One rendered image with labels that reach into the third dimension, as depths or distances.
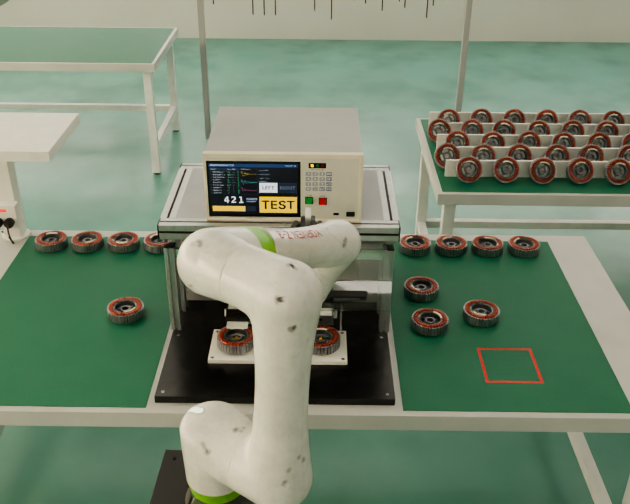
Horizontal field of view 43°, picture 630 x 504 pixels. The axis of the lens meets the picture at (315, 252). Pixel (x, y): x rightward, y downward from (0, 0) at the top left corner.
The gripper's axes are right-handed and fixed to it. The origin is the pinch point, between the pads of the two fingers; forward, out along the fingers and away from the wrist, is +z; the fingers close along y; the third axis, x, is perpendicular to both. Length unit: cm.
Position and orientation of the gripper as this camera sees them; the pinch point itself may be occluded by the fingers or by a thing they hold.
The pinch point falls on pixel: (308, 217)
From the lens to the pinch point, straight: 212.8
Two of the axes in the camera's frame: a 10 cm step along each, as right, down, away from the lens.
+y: 10.0, 0.1, 0.0
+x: 0.1, -8.7, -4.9
